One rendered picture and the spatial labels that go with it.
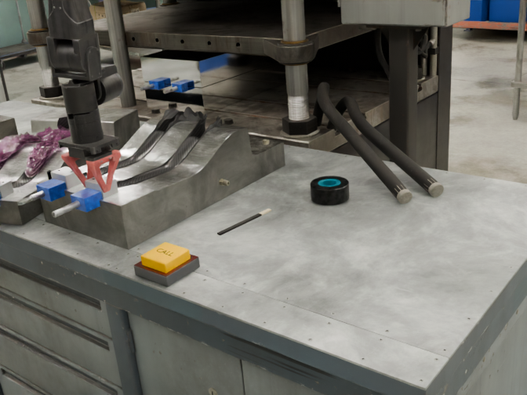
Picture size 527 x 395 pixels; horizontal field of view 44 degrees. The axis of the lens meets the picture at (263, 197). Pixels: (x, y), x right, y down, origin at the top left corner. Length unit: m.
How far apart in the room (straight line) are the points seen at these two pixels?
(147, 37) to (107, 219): 1.10
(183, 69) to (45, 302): 0.92
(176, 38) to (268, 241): 1.09
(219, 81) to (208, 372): 1.18
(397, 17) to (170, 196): 0.79
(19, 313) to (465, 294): 1.09
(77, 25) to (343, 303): 0.63
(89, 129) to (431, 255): 0.64
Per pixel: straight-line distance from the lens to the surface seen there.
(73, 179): 1.35
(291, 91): 1.81
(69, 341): 1.58
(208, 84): 2.14
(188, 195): 1.33
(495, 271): 1.11
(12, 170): 1.61
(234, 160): 1.42
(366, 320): 0.98
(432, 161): 2.56
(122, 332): 1.36
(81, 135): 1.22
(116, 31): 2.31
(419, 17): 1.73
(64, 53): 1.19
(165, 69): 2.21
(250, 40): 1.96
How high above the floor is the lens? 1.34
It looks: 23 degrees down
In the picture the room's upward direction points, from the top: 5 degrees counter-clockwise
